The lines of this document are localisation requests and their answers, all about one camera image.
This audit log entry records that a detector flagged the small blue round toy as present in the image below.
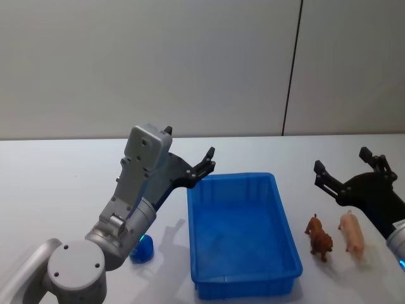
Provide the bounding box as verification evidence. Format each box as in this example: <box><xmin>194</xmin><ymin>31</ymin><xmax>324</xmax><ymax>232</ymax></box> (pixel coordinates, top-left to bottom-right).
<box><xmin>129</xmin><ymin>233</ymin><xmax>156</xmax><ymax>264</ymax></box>

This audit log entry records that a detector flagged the blue plastic bin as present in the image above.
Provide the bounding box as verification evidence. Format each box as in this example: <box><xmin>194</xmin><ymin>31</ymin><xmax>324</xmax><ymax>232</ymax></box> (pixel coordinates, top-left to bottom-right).
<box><xmin>186</xmin><ymin>172</ymin><xmax>304</xmax><ymax>300</ymax></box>

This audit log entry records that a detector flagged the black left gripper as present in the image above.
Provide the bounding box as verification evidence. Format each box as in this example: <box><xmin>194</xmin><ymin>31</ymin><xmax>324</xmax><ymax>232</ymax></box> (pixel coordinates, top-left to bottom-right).
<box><xmin>142</xmin><ymin>126</ymin><xmax>217</xmax><ymax>212</ymax></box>

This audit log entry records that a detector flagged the pink toy pig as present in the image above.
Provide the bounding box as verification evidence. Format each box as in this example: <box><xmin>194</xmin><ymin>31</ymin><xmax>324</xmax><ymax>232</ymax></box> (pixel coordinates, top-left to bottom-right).
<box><xmin>337</xmin><ymin>209</ymin><xmax>366</xmax><ymax>260</ymax></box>

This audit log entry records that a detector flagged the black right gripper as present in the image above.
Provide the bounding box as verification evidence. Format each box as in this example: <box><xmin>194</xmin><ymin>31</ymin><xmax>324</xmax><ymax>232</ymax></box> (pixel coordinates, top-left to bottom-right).
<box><xmin>313</xmin><ymin>146</ymin><xmax>405</xmax><ymax>240</ymax></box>

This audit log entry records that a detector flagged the brown toy lion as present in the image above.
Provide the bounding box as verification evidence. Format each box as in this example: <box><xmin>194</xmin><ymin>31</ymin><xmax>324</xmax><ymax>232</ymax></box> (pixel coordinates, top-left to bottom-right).
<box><xmin>304</xmin><ymin>213</ymin><xmax>334</xmax><ymax>263</ymax></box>

